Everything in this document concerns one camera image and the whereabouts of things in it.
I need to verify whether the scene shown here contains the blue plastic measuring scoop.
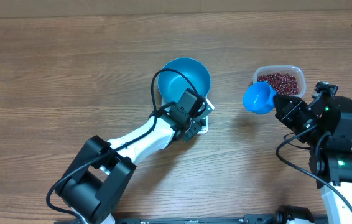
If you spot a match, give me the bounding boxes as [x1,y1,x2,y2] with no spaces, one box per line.
[243,82,277,115]

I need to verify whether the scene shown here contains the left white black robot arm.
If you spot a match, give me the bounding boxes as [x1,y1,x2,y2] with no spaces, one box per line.
[50,88,214,223]

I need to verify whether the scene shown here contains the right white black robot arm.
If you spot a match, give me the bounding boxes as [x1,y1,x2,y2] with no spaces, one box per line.
[273,82,352,223]

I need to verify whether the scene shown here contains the white digital kitchen scale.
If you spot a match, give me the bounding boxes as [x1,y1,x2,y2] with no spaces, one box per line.
[161,96,208,134]

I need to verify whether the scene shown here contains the teal blue bowl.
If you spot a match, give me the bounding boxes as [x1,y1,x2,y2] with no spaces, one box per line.
[157,58,211,102]

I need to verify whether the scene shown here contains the red adzuki beans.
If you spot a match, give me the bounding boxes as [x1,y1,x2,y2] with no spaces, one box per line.
[257,73,299,96]

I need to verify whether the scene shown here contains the clear plastic food container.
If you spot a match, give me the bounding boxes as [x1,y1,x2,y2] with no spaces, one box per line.
[252,65,307,97]

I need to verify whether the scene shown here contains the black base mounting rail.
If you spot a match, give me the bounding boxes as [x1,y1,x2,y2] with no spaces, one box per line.
[54,205,331,224]

